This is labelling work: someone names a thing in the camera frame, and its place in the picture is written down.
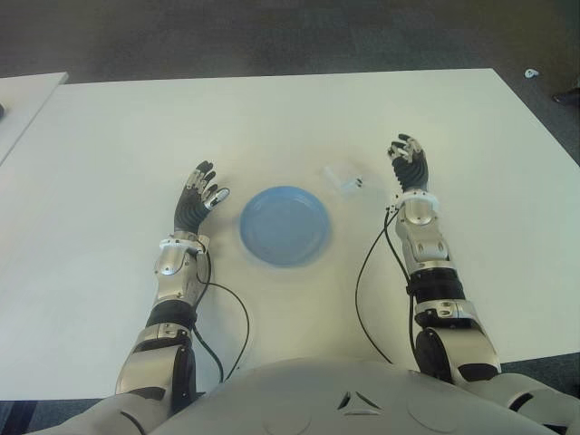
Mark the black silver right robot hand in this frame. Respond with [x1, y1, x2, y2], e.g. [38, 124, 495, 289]
[387, 132, 430, 195]

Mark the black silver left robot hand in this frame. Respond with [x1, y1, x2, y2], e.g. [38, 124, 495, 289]
[173, 158, 231, 237]

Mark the white charger block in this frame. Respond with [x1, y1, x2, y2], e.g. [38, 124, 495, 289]
[322, 165, 366, 198]

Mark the blue round plate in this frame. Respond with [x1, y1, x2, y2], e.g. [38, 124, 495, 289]
[238, 184, 335, 269]

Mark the white side table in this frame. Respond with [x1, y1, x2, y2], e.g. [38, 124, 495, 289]
[0, 72, 68, 167]

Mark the grey robot torso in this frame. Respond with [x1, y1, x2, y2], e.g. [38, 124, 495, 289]
[58, 355, 580, 435]

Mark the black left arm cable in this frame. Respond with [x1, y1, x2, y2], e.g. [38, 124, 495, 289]
[192, 246, 252, 386]

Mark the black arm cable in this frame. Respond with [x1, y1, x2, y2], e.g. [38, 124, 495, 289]
[355, 206, 421, 368]
[192, 246, 252, 386]

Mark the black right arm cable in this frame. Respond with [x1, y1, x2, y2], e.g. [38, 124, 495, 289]
[355, 206, 421, 368]

